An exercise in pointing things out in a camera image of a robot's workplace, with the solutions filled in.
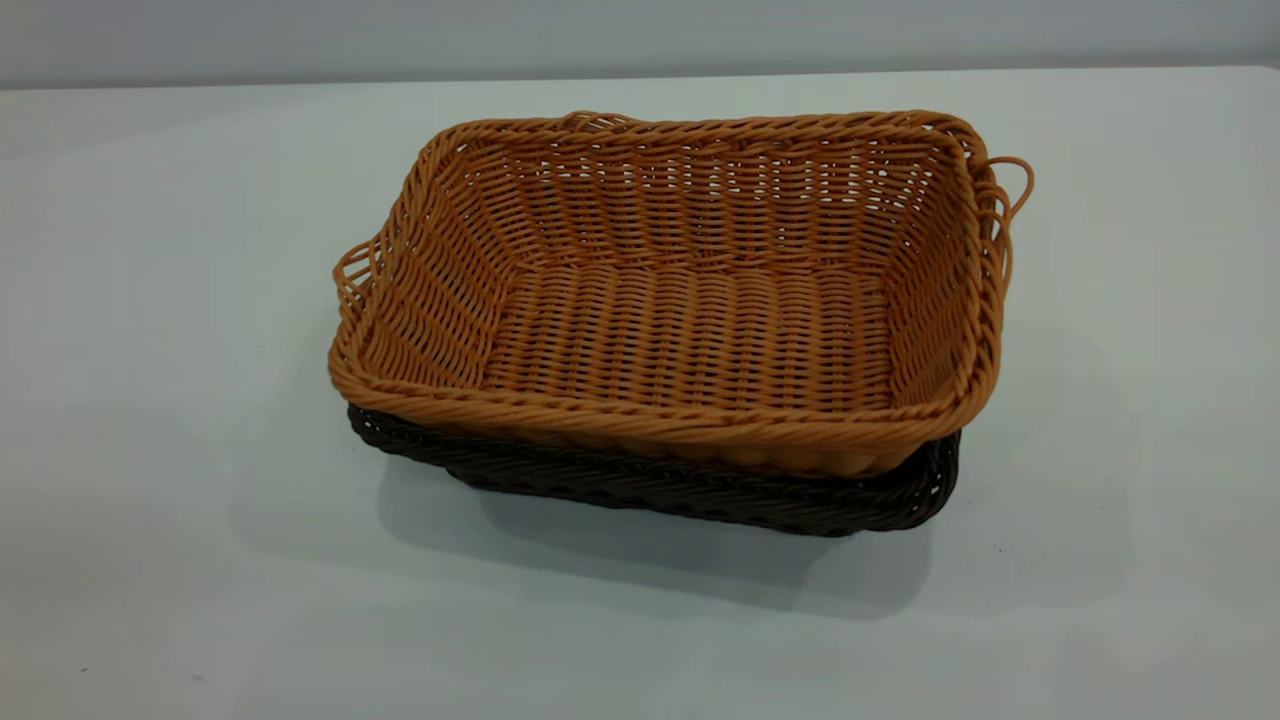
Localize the black wicker basket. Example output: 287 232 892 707
347 403 963 538

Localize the orange wicker basket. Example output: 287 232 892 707
328 108 1034 479

